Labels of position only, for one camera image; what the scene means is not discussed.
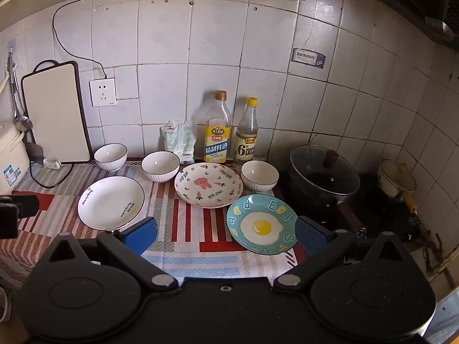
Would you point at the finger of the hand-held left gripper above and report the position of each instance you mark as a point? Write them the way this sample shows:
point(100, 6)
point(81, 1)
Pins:
point(14, 206)

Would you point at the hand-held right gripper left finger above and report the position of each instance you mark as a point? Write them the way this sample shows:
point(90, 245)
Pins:
point(141, 234)

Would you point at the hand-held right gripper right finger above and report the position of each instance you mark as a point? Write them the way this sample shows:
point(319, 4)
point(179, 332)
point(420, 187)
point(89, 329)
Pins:
point(312, 236)

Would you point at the white plate with black rim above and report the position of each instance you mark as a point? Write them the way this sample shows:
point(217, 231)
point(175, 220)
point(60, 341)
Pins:
point(109, 202)

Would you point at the blue egg print plate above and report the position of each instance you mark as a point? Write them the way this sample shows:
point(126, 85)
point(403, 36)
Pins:
point(260, 225)

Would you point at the white ribbed bowl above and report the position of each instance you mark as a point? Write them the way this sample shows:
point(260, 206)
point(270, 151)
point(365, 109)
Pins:
point(160, 166)
point(110, 157)
point(259, 176)

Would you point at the bunny print plate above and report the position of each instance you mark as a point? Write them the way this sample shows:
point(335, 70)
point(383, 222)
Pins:
point(208, 184)

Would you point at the striped table mat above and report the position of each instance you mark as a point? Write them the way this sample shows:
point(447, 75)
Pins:
point(186, 222)

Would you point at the white rice cooker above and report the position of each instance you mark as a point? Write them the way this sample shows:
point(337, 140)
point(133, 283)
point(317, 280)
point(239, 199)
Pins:
point(12, 157)

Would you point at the white plug adapter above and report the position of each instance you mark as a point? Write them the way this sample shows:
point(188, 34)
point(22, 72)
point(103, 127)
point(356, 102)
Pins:
point(52, 163)

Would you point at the black appliance plug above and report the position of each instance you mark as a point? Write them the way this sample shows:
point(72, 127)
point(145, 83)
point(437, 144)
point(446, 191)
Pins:
point(35, 152)

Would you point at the glass pot lid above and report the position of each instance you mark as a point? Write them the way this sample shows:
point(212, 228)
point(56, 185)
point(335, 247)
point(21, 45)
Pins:
point(322, 172)

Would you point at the black gas stove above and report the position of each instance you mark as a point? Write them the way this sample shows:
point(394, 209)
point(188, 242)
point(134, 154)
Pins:
point(380, 218)

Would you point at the metal ladle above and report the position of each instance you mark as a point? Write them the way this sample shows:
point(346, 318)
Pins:
point(23, 122)

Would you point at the cream enamel pot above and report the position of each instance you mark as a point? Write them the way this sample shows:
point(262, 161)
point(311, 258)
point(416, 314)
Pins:
point(396, 182)

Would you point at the white cutting board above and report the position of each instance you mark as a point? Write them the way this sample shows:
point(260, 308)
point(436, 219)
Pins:
point(55, 114)

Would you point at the white seasoning packet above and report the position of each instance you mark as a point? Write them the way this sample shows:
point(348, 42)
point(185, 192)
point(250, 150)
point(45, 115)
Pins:
point(186, 141)
point(170, 138)

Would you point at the clear vinegar bottle yellow cap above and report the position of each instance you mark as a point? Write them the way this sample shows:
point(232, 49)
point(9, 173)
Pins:
point(246, 143)

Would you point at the cooking wine bottle yellow label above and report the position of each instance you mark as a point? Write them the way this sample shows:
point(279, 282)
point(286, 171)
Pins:
point(216, 139)

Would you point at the range hood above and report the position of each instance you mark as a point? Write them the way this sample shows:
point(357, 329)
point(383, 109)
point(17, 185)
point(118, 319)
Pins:
point(412, 0)

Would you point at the white wall socket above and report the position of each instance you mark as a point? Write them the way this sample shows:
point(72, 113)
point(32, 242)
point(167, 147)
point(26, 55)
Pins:
point(103, 92)

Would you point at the wall hook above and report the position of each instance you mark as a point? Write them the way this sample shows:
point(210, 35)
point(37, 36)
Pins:
point(11, 47)

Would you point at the wall sticker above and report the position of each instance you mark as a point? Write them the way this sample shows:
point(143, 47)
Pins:
point(309, 58)

